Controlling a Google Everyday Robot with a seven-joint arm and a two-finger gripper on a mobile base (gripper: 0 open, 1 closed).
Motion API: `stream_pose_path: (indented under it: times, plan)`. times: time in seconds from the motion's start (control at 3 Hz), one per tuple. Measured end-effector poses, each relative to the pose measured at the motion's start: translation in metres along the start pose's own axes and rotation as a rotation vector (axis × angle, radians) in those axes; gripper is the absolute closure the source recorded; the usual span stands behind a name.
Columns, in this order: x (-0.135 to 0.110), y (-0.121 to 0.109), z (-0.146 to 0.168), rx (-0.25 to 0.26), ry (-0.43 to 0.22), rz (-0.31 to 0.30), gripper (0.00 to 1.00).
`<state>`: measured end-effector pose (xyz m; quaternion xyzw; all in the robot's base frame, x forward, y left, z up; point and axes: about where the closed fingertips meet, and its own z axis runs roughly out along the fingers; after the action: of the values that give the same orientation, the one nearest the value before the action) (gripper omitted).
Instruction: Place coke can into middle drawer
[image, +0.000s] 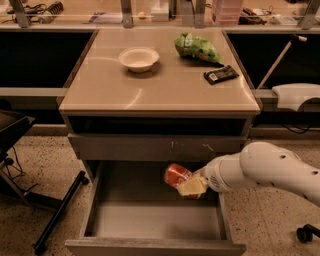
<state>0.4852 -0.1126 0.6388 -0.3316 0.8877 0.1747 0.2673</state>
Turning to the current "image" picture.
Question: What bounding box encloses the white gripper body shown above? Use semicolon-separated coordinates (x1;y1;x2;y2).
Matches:
200;159;230;193

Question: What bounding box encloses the orange coke can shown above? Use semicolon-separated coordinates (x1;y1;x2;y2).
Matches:
164;163;200;199

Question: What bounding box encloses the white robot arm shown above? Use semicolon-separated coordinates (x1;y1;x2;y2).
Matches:
177;142;320;206

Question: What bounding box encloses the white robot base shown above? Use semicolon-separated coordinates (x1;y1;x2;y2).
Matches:
272;83;320;111

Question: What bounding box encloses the open middle drawer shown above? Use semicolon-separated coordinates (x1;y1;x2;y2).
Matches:
66;161;246;256

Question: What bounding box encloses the grey drawer cabinet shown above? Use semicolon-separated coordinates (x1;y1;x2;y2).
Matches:
59;27;260;178

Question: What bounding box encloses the closed top drawer front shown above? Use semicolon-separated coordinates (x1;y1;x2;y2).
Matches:
68;133;246;162

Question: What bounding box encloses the black chair caster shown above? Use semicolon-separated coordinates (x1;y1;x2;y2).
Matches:
296;224;320;243

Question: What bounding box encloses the green chip bag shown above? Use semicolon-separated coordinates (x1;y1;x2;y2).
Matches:
174;33;224;67

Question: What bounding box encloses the white paper bowl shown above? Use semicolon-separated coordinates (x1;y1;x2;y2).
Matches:
118;47;160;73

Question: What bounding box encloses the white stick with black tip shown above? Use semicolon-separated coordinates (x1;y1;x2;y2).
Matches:
256;34;308;89

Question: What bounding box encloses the pink storage box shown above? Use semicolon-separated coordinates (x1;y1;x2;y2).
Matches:
211;0;244;26

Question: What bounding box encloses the black office chair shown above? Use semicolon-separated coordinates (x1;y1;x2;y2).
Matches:
0;101;89;256

